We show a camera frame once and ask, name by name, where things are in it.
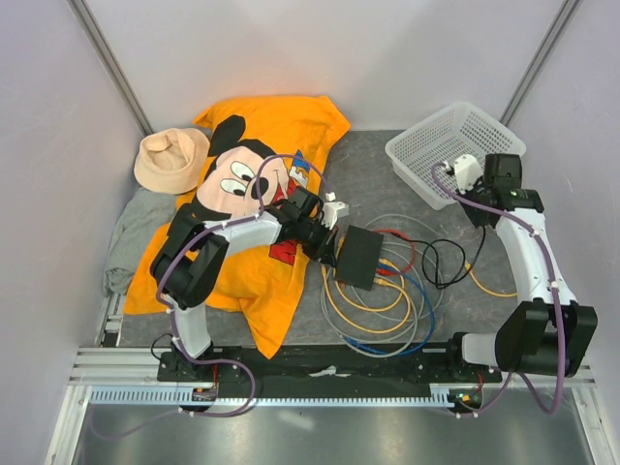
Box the black network switch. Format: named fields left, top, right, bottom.
left=335, top=226, right=384, bottom=291

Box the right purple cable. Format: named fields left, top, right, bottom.
left=431, top=161, right=568, bottom=420

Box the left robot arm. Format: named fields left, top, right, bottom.
left=150, top=187, right=349, bottom=381

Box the grey ethernet cable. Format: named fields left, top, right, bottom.
left=321, top=212, right=447, bottom=358

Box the purple cable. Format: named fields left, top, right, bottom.
left=88, top=153, right=335, bottom=440
left=431, top=161, right=568, bottom=420

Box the blue ethernet cable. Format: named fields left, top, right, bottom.
left=343, top=273, right=433, bottom=355

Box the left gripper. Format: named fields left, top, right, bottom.
left=294, top=218, right=339, bottom=268

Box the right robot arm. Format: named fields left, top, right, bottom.
left=443, top=154, right=598, bottom=382

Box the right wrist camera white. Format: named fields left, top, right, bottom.
left=444, top=154, right=483, bottom=194

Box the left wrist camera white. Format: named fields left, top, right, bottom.
left=322, top=192, right=350, bottom=230

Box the white plastic basket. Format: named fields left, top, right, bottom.
left=385, top=102, right=526, bottom=210

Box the grey cloth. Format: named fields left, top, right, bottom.
left=103, top=187, right=177, bottom=295

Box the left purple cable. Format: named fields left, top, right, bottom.
left=88, top=153, right=335, bottom=440

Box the black ethernet cable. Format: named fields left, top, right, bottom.
left=419, top=226, right=487, bottom=291

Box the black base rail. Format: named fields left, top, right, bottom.
left=157, top=342, right=502, bottom=398

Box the red ethernet cable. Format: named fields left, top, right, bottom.
left=375, top=228, right=417, bottom=275

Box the peach bucket hat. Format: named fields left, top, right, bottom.
left=134, top=128, right=210, bottom=195

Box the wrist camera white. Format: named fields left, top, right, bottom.
left=444, top=154, right=483, bottom=194
left=322, top=192, right=350, bottom=230

